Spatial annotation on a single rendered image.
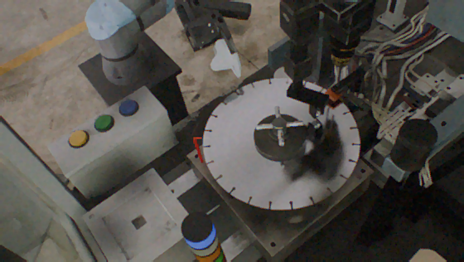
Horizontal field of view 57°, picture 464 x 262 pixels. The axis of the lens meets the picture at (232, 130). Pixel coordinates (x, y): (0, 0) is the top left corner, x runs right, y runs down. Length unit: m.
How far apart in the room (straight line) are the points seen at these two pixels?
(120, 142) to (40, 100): 1.54
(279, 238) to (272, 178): 0.13
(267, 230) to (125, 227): 0.30
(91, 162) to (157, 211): 0.22
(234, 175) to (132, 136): 0.31
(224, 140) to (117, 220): 0.28
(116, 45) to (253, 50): 1.27
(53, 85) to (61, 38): 0.38
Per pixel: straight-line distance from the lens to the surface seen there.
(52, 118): 2.44
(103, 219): 0.95
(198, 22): 0.96
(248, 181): 0.86
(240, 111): 0.95
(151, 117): 1.05
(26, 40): 2.97
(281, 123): 0.86
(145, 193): 0.95
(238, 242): 1.01
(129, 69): 1.32
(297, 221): 0.93
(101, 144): 1.05
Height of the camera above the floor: 1.71
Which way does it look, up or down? 55 degrees down
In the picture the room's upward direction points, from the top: 11 degrees counter-clockwise
